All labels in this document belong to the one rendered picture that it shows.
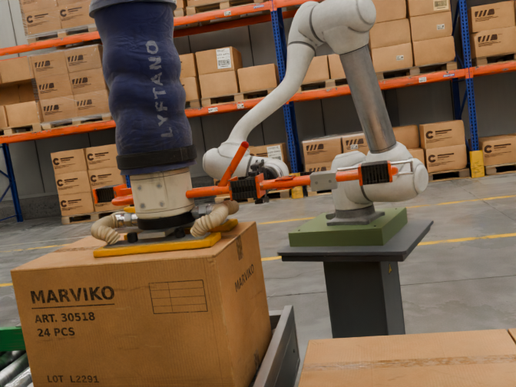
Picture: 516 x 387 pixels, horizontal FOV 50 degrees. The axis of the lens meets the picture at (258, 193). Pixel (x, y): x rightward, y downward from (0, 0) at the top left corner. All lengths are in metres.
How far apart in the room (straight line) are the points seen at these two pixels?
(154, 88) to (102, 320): 0.63
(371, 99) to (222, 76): 6.93
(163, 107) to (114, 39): 0.22
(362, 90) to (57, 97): 8.04
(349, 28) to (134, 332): 1.15
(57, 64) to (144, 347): 8.39
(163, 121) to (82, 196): 8.21
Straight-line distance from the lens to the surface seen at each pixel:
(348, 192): 2.14
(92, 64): 9.43
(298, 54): 1.97
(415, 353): 1.70
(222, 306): 1.40
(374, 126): 1.99
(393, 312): 2.31
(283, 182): 1.48
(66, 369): 1.67
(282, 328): 1.77
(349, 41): 1.91
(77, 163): 9.65
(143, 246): 1.51
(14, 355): 2.29
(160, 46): 1.54
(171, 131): 1.51
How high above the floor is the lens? 1.25
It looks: 7 degrees down
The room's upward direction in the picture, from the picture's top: 8 degrees counter-clockwise
